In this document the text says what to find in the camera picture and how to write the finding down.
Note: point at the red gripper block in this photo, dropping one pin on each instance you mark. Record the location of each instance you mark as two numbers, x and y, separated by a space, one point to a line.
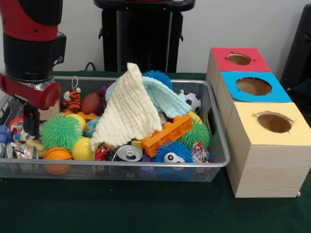
29 93

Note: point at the orange toy brick with studs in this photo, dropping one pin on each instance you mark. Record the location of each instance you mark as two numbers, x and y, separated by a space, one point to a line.
87 116

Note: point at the cream yellow knitted cloth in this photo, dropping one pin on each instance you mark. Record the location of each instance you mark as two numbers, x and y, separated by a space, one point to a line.
129 111

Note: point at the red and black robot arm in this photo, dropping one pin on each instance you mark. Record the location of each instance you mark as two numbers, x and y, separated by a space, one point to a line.
31 34

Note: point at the shallow clear mesh bin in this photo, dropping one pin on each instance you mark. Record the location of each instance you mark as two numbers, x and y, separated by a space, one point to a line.
194 87

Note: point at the wooden box with three holes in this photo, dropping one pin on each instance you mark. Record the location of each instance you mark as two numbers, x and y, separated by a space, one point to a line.
262 170

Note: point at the light green spiky ball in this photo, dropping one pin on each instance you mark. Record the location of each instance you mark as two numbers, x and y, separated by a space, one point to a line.
60 132

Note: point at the small orange basketball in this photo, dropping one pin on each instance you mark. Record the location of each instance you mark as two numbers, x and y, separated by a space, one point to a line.
57 156

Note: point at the striped orange tiger toy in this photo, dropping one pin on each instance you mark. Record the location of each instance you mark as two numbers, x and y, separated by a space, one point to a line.
73 101

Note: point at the yellow smiley ball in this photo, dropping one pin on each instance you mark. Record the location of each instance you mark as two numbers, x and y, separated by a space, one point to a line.
82 148

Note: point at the small brown football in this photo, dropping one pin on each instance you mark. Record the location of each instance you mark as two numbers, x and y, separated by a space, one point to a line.
91 103

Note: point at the black drink can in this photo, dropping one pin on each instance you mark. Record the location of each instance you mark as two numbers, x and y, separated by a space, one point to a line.
129 153

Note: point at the plain blue spiky ball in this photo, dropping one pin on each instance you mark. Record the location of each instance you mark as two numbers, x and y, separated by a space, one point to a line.
158 77

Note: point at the pale blue waffle cloth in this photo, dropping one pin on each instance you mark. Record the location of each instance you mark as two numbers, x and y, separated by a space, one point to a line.
165 97

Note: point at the long orange toy brick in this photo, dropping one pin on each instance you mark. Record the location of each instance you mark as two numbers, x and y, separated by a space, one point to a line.
167 136

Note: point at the dark green table cloth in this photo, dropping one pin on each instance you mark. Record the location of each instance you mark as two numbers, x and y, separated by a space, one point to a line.
146 208

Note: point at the blue spiky ball with eyes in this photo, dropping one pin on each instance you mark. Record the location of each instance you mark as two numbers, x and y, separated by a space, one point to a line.
172 153

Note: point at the small soccer ball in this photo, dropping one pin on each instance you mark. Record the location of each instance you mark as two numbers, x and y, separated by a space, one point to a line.
194 103

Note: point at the large green spiky ball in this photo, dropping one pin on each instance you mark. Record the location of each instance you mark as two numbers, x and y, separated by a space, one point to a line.
199 136

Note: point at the black upright panel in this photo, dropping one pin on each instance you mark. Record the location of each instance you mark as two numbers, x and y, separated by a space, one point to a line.
301 48

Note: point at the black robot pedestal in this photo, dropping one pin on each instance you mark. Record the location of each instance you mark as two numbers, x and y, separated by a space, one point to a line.
141 39

